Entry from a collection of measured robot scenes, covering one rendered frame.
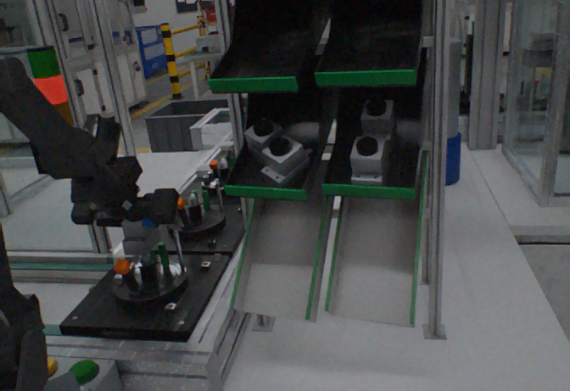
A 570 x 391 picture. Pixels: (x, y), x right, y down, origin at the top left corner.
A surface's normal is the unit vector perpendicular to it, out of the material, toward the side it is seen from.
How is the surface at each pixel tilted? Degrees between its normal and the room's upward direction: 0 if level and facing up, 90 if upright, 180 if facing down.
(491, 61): 90
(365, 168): 115
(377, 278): 45
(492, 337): 0
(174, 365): 90
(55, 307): 0
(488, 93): 90
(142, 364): 90
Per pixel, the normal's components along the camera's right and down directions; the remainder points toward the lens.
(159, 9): -0.18, 0.37
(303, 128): -0.22, -0.69
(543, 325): -0.09, -0.93
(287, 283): -0.31, -0.40
